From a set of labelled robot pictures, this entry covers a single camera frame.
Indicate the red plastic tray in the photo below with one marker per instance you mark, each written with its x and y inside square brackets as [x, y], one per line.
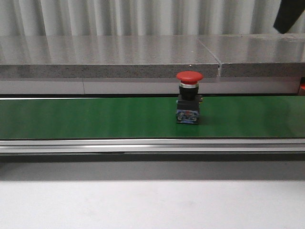
[302, 89]

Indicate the aluminium conveyor side rail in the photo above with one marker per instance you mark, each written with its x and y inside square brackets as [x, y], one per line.
[214, 146]

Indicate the white pleated curtain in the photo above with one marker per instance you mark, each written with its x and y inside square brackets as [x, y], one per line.
[140, 17]

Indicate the grey granite slab left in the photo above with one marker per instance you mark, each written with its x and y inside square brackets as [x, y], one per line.
[97, 57]

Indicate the grey granite slab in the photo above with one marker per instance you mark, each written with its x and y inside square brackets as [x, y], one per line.
[97, 57]
[258, 55]

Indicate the grey granite slab right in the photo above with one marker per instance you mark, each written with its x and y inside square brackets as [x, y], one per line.
[258, 55]

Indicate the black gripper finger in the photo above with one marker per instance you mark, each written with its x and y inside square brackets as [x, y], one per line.
[288, 13]

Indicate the green conveyor belt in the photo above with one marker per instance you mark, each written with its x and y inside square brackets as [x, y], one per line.
[151, 117]

